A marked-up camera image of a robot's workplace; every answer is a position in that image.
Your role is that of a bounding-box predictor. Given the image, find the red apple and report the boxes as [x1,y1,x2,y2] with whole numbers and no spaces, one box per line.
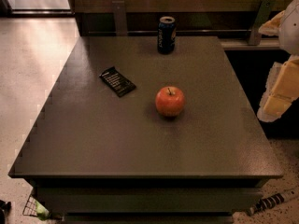
[155,86,185,117]

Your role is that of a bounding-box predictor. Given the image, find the black snack bar wrapper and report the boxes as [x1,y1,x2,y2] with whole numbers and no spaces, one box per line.
[99,67,136,97]

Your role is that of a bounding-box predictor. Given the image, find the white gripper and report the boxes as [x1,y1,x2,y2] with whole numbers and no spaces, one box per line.
[257,0,299,122]

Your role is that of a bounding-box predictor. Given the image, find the black white striped stick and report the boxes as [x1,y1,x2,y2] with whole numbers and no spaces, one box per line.
[247,188,299,216]

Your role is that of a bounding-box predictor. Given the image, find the dark object on floor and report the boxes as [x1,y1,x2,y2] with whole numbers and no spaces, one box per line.
[0,200,11,224]

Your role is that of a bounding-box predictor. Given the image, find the dark blue pepsi can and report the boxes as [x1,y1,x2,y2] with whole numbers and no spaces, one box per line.
[157,16,176,54]

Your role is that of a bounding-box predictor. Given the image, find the grey metal table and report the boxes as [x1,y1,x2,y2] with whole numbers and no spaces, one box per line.
[9,36,282,224]

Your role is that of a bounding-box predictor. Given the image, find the wire basket with green item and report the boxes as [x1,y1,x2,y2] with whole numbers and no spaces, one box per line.
[22,192,50,221]

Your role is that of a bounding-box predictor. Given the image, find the metal bracket post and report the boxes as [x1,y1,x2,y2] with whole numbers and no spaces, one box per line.
[247,0,276,46]
[112,1,128,36]

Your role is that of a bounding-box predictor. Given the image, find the right metal bracket post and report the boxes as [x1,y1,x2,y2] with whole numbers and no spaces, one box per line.
[247,0,276,46]

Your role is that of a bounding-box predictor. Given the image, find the left metal bracket post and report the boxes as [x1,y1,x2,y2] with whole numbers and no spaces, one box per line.
[112,1,128,36]

